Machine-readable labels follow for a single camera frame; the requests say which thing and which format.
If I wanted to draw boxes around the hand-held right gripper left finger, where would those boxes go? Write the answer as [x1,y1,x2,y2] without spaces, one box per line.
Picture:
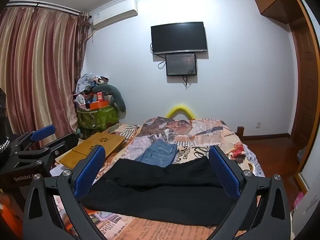
[24,145,108,240]

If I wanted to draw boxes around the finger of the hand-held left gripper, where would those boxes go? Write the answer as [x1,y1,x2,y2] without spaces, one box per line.
[14,133,79,173]
[9,124,56,153]

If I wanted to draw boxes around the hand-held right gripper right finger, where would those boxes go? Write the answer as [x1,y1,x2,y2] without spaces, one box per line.
[209,145,293,240]

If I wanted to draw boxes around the black pants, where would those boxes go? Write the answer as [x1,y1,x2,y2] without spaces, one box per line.
[79,156,258,227]

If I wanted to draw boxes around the wooden lap desk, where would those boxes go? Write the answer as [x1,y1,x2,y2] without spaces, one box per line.
[59,132,126,169]

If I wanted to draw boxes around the printed blanket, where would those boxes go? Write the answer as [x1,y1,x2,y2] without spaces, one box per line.
[50,116,266,240]

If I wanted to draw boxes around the green patterned bag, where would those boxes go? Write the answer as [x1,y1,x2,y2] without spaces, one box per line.
[77,104,120,137]

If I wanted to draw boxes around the striped printed cloth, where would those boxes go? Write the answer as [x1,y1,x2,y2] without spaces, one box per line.
[110,124,139,141]

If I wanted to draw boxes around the orange box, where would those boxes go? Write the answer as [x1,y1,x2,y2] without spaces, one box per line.
[89,100,110,110]

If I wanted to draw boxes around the pile of clothes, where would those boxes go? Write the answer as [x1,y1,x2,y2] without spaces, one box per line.
[74,73,110,105]

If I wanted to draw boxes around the striped pink curtain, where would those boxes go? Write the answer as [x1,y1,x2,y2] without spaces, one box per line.
[0,6,91,153]

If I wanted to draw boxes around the blue denim jeans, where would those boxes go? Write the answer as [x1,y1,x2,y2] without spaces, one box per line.
[135,139,179,168]

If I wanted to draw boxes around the grey curved pillow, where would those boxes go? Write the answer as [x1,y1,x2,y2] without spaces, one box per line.
[91,83,127,112]

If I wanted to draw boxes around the pink plastic bag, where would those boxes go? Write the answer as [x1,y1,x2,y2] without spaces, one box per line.
[292,191,304,209]

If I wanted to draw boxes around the yellow foam arch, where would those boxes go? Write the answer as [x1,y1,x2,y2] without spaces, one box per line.
[165,104,197,119]

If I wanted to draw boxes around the small black monitor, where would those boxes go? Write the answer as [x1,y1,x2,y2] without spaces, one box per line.
[165,53,198,77]

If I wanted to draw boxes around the wooden door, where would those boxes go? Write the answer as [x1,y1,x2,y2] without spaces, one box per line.
[289,0,320,180]

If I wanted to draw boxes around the white air conditioner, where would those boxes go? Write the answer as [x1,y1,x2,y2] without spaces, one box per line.
[89,0,138,29]

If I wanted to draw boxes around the large black television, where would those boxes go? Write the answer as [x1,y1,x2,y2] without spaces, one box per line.
[151,22,208,55]

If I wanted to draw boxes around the black hanging cable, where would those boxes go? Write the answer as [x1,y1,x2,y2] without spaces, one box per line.
[182,74,198,88]

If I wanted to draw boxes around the curtain rail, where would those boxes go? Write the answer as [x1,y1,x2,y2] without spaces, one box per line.
[5,1,91,18]

